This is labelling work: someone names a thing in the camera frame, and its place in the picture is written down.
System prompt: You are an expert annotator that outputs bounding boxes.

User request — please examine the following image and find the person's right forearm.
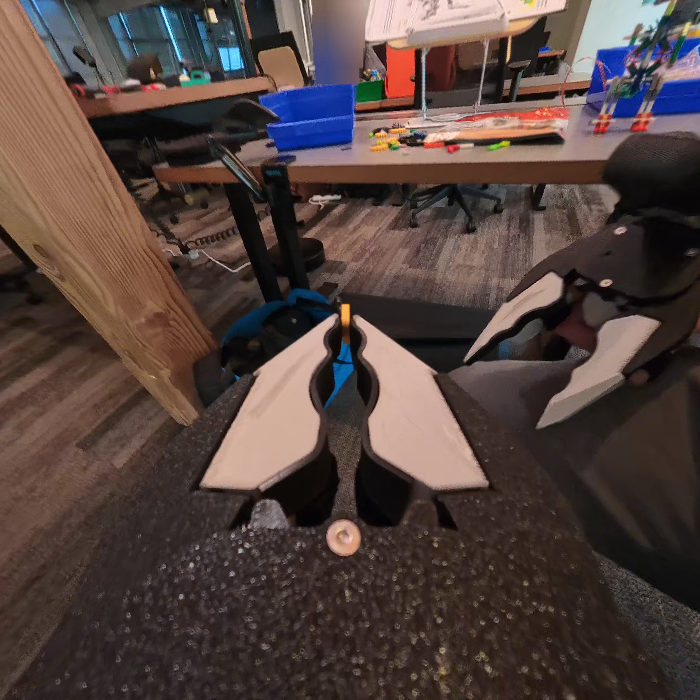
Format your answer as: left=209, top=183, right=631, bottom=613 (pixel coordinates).
left=602, top=131, right=700, bottom=225

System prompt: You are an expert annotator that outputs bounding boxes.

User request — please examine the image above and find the blue container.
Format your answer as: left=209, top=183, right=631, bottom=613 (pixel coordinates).
left=258, top=83, right=356, bottom=152

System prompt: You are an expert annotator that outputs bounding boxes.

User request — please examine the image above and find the wooden pillar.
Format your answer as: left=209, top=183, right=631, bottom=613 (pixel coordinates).
left=0, top=0, right=219, bottom=427

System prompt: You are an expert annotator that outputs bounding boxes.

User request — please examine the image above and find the white instruction sheet board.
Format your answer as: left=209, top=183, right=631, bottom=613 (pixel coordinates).
left=363, top=0, right=569, bottom=50

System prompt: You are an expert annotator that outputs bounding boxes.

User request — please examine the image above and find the person's right hand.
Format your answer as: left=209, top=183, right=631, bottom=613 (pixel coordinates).
left=557, top=309, right=598, bottom=353

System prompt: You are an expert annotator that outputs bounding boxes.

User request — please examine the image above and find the printed toy packaging bag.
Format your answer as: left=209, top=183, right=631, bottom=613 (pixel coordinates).
left=424, top=106, right=569, bottom=148

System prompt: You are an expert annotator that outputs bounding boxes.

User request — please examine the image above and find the white floor cable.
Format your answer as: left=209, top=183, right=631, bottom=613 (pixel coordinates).
left=164, top=246, right=252, bottom=274

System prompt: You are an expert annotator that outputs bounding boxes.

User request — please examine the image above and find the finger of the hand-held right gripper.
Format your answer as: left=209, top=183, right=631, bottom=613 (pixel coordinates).
left=535, top=314, right=664, bottom=431
left=462, top=269, right=569, bottom=366

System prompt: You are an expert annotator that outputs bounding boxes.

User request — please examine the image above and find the blue black backpack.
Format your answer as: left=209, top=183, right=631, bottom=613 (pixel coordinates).
left=219, top=289, right=356, bottom=408

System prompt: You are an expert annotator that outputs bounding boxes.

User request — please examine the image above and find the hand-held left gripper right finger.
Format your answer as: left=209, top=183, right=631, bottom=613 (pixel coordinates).
left=351, top=313, right=490, bottom=495

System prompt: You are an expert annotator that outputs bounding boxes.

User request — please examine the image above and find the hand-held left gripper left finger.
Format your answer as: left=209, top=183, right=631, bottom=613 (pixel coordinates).
left=198, top=313, right=342, bottom=493

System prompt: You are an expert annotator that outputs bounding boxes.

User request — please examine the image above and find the light blue book stand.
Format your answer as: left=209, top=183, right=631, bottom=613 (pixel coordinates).
left=413, top=35, right=493, bottom=118

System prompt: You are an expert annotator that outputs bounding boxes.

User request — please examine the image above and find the colourful construction toy model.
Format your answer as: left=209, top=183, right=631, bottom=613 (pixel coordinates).
left=591, top=0, right=695, bottom=135

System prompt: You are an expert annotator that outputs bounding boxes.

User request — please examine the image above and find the wooden top desk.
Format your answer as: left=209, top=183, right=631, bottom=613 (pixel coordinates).
left=77, top=77, right=274, bottom=118

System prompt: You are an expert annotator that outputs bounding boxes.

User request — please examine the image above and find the person's black jacket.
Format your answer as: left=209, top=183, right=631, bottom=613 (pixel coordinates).
left=525, top=350, right=700, bottom=608

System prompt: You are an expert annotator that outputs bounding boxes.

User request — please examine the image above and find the blue storage bin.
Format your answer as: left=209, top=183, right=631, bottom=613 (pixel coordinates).
left=588, top=46, right=700, bottom=117

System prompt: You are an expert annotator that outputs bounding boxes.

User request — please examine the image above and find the tan back office chair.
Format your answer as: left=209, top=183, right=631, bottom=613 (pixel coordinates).
left=257, top=46, right=307, bottom=91

